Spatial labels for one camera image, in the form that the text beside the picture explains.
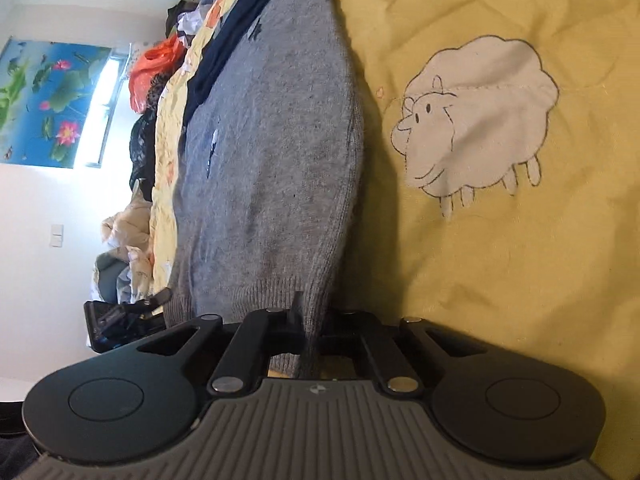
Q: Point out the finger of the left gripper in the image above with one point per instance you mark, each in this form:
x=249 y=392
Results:
x=123 y=315

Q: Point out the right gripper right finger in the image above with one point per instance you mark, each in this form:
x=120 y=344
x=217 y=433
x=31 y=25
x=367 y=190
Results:
x=356 y=345

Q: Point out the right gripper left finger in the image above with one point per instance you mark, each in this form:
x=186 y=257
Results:
x=262 y=335

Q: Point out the grey navy knit sweater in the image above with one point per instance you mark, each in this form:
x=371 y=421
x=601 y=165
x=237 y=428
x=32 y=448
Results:
x=269 y=160

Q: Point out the dark floral garment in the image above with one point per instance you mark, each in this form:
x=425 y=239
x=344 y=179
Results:
x=142 y=153

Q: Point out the yellow cartoon print bedspread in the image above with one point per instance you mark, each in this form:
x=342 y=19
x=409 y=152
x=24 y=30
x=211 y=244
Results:
x=499 y=185

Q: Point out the lotus flower painting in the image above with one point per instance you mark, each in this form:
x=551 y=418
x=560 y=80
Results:
x=57 y=102

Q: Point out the orange plastic bag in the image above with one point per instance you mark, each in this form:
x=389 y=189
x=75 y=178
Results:
x=162 y=59

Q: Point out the white crumpled plastic bag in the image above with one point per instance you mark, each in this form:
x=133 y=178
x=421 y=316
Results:
x=188 y=25

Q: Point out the white wall switch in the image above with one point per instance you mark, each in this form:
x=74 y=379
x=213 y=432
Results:
x=57 y=236

